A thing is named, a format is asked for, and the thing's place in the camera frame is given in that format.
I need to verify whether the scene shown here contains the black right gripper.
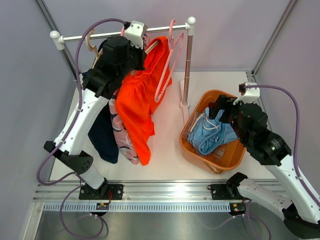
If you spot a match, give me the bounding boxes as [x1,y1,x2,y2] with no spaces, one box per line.
[208,94,251,144]

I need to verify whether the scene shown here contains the light blue shorts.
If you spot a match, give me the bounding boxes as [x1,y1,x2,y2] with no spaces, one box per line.
[186,107,238,157]

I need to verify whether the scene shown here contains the pink plastic hanger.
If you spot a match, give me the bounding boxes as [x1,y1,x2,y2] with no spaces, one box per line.
[120,26,125,36]
[154,19,184,103]

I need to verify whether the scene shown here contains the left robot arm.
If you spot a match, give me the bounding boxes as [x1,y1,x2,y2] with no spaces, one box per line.
[43,35,147,200]

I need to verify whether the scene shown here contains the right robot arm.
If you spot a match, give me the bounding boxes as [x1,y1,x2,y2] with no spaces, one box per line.
[208,94,320,240]

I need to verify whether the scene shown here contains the beige plastic hanger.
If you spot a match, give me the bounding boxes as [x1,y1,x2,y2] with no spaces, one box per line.
[85,28,103,69]
[129,40,159,76]

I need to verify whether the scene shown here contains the orange shorts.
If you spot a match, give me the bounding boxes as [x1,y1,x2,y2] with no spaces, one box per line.
[115,36,170,166]

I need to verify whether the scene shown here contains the navy blue shorts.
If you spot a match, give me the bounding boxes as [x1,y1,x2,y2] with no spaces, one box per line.
[87,103,119,164]

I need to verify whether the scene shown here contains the pink patterned shorts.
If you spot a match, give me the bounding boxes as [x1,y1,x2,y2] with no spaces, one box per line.
[108,90,140,165]

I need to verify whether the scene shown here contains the orange plastic basket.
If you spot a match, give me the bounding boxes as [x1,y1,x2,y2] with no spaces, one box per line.
[179,90,246,174]

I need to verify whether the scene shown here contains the silver clothes rack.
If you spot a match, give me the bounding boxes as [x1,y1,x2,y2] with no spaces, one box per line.
[49,16,196,124]

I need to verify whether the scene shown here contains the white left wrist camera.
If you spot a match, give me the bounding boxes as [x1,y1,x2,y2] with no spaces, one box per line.
[124,20,148,50]

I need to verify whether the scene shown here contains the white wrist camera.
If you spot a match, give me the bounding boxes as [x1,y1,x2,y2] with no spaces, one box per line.
[124,20,148,50]
[233,82,260,105]

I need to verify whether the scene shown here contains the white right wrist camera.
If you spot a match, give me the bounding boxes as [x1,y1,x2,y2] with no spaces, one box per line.
[233,82,260,105]

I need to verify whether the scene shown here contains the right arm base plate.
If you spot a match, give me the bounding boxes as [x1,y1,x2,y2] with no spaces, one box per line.
[207,183,242,200]

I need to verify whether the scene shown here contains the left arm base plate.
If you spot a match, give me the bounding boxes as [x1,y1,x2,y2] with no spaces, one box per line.
[78,184,124,201]

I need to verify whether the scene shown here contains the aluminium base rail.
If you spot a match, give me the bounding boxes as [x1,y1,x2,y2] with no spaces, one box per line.
[32,179,288,213]

